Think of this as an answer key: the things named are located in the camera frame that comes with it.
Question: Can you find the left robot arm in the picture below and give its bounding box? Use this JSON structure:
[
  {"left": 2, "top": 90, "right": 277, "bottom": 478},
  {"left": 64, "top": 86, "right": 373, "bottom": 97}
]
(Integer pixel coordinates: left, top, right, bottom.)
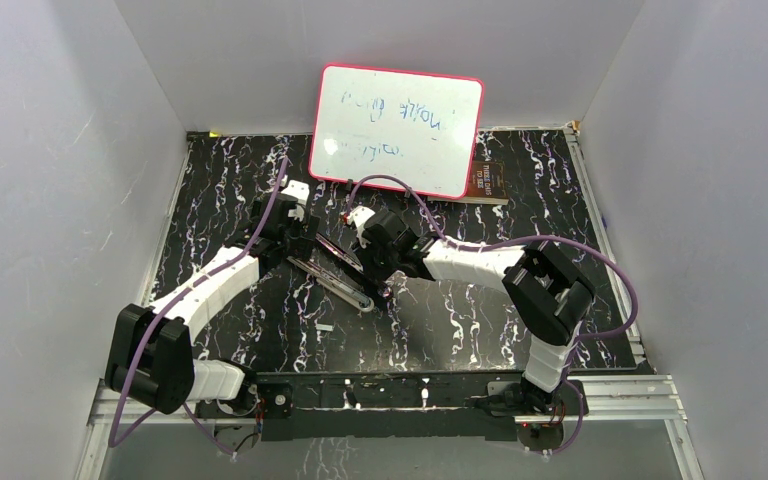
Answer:
[{"left": 104, "top": 194, "right": 320, "bottom": 416}]

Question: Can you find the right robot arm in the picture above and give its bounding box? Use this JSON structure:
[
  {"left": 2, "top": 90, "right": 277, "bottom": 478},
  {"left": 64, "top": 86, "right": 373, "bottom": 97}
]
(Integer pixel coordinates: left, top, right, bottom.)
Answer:
[{"left": 345, "top": 207, "right": 595, "bottom": 414}]

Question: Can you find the brown Three Days book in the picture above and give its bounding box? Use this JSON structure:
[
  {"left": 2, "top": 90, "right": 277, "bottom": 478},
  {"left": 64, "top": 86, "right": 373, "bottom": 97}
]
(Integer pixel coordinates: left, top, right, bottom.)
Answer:
[{"left": 461, "top": 160, "right": 509, "bottom": 205}]

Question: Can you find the pink framed whiteboard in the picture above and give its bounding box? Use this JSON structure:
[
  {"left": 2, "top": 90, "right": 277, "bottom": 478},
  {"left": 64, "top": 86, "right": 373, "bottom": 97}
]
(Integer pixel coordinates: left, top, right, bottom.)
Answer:
[{"left": 308, "top": 63, "right": 484, "bottom": 199}]

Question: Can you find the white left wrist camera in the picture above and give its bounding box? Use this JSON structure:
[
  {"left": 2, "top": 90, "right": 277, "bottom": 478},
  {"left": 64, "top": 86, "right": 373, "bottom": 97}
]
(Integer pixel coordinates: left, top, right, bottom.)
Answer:
[{"left": 280, "top": 180, "right": 310, "bottom": 222}]

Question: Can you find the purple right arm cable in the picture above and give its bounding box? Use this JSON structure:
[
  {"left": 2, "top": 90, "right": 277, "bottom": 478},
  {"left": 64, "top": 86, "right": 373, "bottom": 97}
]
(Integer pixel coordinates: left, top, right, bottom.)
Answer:
[{"left": 346, "top": 174, "right": 640, "bottom": 458}]

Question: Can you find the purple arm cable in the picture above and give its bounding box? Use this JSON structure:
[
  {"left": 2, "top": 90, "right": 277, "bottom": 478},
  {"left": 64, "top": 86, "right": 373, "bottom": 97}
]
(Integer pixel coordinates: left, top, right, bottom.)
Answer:
[
  {"left": 346, "top": 174, "right": 640, "bottom": 458},
  {"left": 106, "top": 155, "right": 289, "bottom": 458}
]

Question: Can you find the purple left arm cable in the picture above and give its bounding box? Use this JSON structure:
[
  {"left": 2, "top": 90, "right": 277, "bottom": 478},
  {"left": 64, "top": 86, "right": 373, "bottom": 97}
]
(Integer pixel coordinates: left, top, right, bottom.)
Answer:
[{"left": 106, "top": 155, "right": 289, "bottom": 458}]

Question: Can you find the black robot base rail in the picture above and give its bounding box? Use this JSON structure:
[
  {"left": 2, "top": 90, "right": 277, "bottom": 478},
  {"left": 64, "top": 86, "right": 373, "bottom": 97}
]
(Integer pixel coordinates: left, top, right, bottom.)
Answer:
[{"left": 196, "top": 371, "right": 590, "bottom": 447}]

